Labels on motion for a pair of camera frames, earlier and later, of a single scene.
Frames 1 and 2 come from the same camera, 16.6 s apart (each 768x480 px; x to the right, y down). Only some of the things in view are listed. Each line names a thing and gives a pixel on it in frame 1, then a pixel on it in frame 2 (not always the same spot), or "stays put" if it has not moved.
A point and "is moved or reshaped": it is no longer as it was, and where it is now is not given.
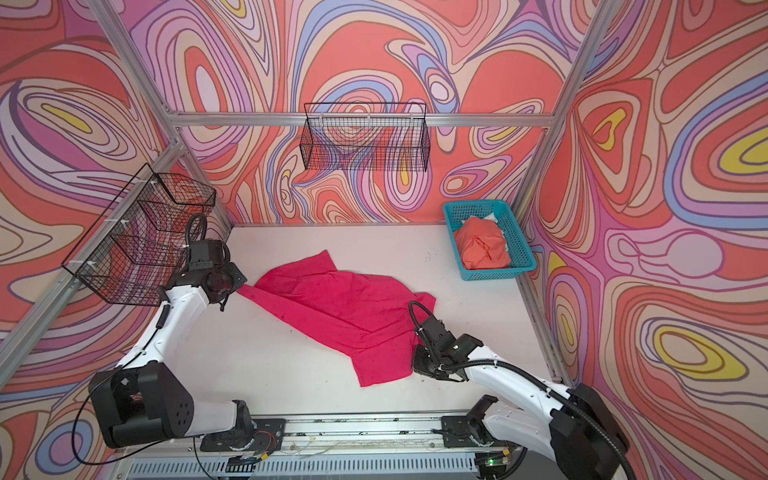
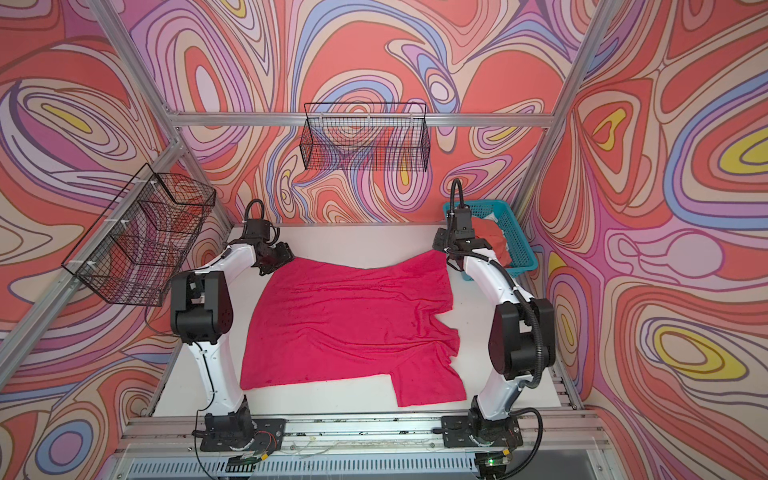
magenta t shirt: (374, 319) is moved or reshaped
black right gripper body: (427, 361) -> (445, 240)
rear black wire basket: (366, 136) stays put
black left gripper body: (232, 277) -> (278, 255)
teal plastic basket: (522, 258) stays put
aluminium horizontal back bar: (492, 119) stays put
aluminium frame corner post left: (160, 100) stays put
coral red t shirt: (481, 245) stays put
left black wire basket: (141, 238) stays put
